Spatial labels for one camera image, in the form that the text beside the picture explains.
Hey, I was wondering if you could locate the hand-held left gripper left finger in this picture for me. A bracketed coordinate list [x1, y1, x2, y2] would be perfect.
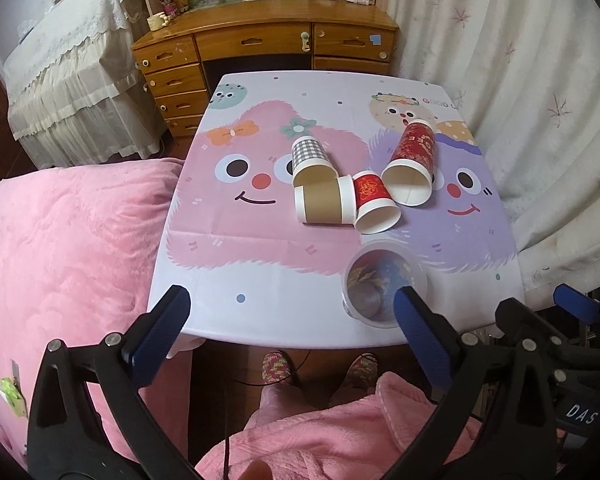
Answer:
[26, 284, 197, 480]

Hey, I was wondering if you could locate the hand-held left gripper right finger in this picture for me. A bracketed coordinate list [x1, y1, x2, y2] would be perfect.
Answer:
[380, 286, 563, 480]

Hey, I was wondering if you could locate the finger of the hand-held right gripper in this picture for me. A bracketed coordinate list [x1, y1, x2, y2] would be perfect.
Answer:
[554, 284, 600, 356]
[494, 298, 533, 343]

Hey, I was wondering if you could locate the small red paper cup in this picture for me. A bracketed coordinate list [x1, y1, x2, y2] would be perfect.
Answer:
[352, 170, 402, 235]

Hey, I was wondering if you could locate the brown sleeved paper cup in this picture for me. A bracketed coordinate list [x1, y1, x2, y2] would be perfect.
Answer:
[293, 176, 357, 226]

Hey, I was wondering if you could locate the tall red patterned paper cup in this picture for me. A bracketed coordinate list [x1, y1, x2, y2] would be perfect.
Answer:
[381, 119, 438, 207]

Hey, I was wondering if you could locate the grey checkered paper cup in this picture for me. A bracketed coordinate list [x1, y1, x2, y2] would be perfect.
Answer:
[291, 136, 340, 190]

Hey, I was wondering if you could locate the clear plastic cup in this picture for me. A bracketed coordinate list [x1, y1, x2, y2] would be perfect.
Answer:
[342, 241, 429, 328]

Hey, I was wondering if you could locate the knitted slipper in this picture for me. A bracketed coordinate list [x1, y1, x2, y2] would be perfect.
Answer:
[261, 351, 297, 387]
[339, 354, 384, 395]

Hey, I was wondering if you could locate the pink fleece blanket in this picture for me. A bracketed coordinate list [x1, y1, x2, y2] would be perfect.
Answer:
[0, 157, 202, 473]

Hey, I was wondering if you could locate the cartoon tablecloth table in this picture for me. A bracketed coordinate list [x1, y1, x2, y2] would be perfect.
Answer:
[147, 72, 524, 351]

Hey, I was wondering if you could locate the pink fleece robe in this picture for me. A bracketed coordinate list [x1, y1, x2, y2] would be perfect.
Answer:
[195, 371, 483, 480]

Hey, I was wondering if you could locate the green plastic item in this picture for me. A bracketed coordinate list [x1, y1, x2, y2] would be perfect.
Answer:
[0, 359, 29, 417]

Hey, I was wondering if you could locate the white floral curtain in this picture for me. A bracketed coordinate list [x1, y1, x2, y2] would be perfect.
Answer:
[380, 0, 600, 306]

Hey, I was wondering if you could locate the lace covered cabinet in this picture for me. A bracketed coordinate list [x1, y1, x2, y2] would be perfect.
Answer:
[2, 0, 162, 169]

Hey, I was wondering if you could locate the wooden desk with drawers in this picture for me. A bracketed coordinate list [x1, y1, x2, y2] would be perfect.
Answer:
[131, 0, 400, 139]

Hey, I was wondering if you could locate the black cable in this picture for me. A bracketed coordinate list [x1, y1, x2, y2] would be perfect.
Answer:
[221, 350, 312, 480]

